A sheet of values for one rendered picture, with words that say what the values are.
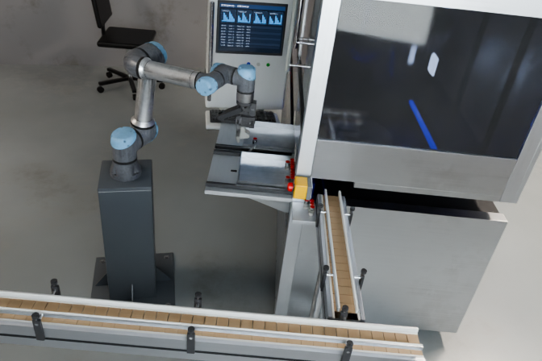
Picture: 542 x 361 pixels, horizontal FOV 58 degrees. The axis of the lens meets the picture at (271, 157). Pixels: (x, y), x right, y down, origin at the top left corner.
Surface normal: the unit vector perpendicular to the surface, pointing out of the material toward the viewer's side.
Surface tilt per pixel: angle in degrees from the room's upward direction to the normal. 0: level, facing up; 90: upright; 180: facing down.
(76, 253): 0
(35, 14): 90
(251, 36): 90
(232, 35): 90
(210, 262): 0
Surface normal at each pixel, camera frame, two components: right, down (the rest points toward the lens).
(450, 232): -0.03, 0.53
